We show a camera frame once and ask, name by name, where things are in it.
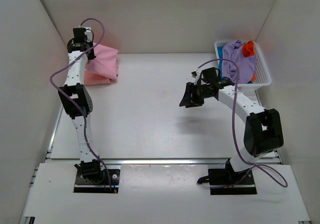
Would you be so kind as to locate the aluminium table edge rail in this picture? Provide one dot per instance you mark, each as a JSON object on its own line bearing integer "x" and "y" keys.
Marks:
{"x": 268, "y": 160}

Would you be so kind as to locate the lavender t-shirt in basket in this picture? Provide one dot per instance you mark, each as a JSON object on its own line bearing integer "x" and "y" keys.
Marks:
{"x": 246, "y": 65}

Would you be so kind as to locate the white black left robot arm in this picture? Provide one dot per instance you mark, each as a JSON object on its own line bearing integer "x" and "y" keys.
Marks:
{"x": 76, "y": 100}

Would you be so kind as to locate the orange garment in basket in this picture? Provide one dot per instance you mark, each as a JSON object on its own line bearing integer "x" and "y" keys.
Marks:
{"x": 248, "y": 49}

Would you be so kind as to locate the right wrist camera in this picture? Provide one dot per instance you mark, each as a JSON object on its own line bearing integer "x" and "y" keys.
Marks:
{"x": 197, "y": 76}

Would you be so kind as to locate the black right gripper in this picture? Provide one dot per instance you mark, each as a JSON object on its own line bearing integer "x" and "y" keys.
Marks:
{"x": 189, "y": 99}

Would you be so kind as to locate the folded salmon t-shirt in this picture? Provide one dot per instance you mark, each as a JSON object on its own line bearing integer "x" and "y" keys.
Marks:
{"x": 91, "y": 79}

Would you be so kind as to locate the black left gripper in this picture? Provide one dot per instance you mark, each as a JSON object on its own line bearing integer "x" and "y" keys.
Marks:
{"x": 92, "y": 56}

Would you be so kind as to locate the white plastic laundry basket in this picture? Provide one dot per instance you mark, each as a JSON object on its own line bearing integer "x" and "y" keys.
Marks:
{"x": 262, "y": 75}

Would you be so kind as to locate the pink t-shirt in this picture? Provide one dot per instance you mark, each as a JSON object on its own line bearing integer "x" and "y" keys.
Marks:
{"x": 104, "y": 63}

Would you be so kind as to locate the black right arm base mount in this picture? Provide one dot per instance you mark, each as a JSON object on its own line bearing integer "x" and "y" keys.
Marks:
{"x": 225, "y": 181}

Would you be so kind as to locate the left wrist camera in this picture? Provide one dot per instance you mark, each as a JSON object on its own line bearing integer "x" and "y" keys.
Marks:
{"x": 89, "y": 33}

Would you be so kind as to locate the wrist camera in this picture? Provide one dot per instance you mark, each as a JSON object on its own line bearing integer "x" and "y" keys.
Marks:
{"x": 89, "y": 33}
{"x": 197, "y": 76}

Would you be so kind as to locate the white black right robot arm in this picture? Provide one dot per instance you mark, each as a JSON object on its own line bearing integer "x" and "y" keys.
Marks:
{"x": 263, "y": 130}

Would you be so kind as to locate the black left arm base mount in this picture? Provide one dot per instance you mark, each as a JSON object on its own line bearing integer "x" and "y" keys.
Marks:
{"x": 92, "y": 177}

